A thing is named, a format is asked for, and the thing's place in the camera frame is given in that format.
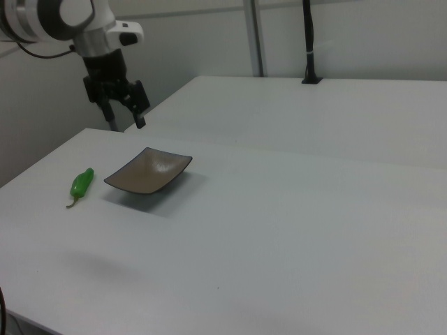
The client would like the square brown ceramic plate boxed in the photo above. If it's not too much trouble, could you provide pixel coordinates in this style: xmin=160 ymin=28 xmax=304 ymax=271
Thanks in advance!
xmin=103 ymin=147 xmax=193 ymax=195

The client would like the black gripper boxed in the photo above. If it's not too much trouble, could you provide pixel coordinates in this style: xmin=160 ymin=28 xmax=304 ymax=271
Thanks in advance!
xmin=82 ymin=48 xmax=152 ymax=130

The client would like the black pole with base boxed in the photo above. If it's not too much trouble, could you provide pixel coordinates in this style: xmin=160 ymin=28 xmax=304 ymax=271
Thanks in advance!
xmin=301 ymin=0 xmax=324 ymax=86

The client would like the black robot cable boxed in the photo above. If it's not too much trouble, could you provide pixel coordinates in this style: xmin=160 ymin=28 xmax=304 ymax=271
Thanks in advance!
xmin=13 ymin=40 xmax=76 ymax=59

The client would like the grey vertical partition post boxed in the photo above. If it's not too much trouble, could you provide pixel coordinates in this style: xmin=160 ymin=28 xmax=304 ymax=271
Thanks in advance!
xmin=243 ymin=0 xmax=265 ymax=77

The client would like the green chili pepper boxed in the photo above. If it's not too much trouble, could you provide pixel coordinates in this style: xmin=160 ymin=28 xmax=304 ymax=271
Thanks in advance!
xmin=65 ymin=167 xmax=96 ymax=209

